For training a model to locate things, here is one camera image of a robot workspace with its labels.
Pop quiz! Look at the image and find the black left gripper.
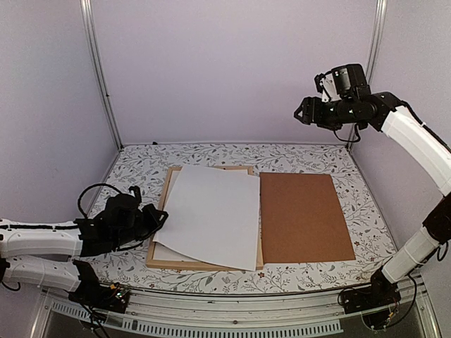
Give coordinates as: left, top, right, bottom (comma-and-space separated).
113, 203, 167, 249

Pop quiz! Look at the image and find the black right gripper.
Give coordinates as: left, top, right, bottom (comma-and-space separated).
294, 96, 357, 130

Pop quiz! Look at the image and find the white mat board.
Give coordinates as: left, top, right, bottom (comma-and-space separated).
154, 168, 264, 265

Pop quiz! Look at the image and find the red forest landscape photo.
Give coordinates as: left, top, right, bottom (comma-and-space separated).
152, 164, 261, 272

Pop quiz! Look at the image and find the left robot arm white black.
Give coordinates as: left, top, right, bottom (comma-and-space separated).
1, 204, 168, 306

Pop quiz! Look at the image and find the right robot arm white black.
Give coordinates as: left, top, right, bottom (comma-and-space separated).
294, 92, 450, 307

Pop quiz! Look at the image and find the brown backing board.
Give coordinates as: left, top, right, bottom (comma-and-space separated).
259, 173, 356, 263

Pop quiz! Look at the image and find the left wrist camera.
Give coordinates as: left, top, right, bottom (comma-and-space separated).
104, 186, 142, 218

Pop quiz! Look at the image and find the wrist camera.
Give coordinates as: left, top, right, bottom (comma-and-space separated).
314, 63, 371, 102
104, 186, 142, 218

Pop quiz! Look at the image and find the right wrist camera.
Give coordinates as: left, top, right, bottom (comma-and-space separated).
314, 63, 371, 102

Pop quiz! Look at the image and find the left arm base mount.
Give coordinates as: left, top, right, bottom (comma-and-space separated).
68, 274, 130, 314

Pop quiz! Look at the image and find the aluminium front rail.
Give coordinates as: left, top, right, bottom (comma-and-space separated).
31, 274, 442, 337

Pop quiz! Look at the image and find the right aluminium corner post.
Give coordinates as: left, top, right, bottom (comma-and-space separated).
365, 0, 388, 84

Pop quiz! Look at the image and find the aluminium corner post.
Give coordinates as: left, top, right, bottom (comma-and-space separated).
365, 0, 388, 84
80, 0, 123, 151

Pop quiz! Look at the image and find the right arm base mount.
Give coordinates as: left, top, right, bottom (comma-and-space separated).
338, 275, 401, 330

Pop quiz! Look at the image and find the left aluminium corner post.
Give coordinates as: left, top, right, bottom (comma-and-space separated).
80, 0, 123, 151

